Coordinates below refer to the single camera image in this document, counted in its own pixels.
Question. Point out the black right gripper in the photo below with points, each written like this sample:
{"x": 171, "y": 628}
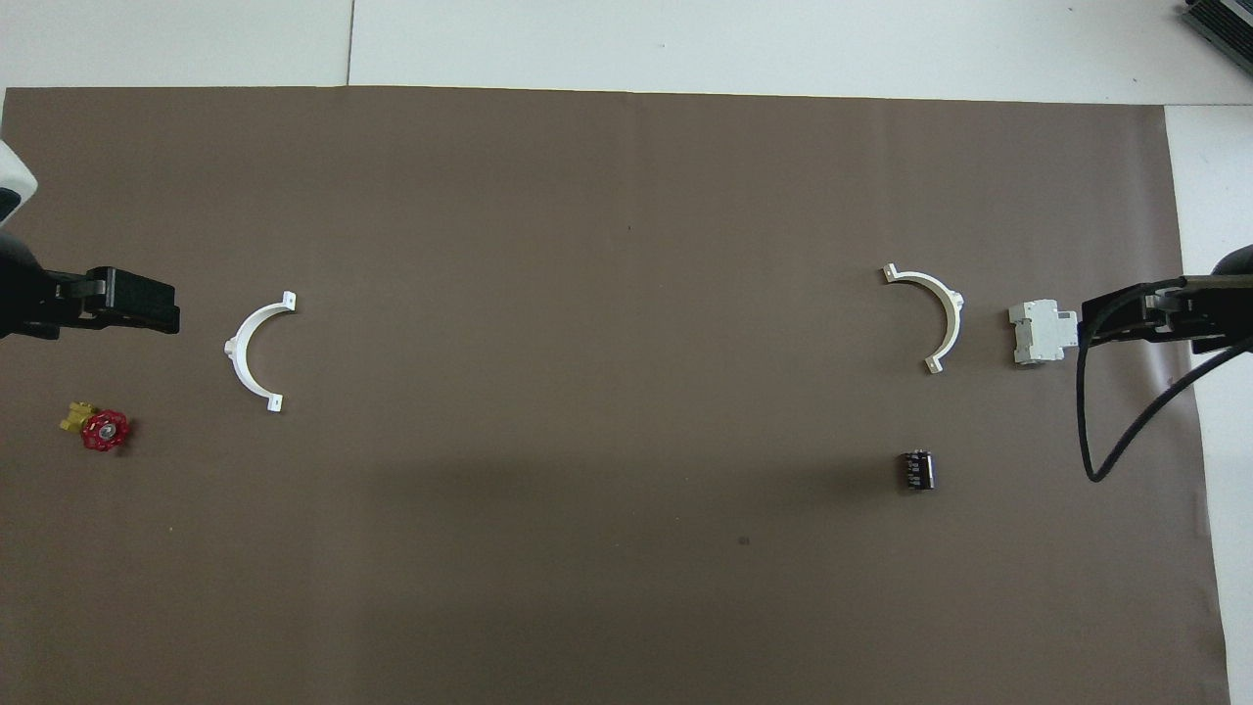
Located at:
{"x": 1219, "y": 308}

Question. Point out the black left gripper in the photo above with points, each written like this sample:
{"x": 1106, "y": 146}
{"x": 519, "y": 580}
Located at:
{"x": 24, "y": 294}

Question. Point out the white half pipe clamp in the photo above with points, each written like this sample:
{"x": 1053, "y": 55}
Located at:
{"x": 242, "y": 352}
{"x": 950, "y": 313}

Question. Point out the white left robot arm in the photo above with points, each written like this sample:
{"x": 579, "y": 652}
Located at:
{"x": 12, "y": 181}

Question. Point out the white circuit breaker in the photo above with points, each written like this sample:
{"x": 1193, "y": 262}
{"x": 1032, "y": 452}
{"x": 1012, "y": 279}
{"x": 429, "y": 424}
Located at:
{"x": 1043, "y": 333}

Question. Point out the black cylindrical capacitor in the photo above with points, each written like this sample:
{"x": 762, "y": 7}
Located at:
{"x": 916, "y": 471}

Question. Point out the dark ribbed metal device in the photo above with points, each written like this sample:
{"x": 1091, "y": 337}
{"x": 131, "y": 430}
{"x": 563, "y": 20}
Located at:
{"x": 1224, "y": 20}

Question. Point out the brown paper table mat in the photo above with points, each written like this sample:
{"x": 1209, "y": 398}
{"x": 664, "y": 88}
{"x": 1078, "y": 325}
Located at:
{"x": 607, "y": 392}

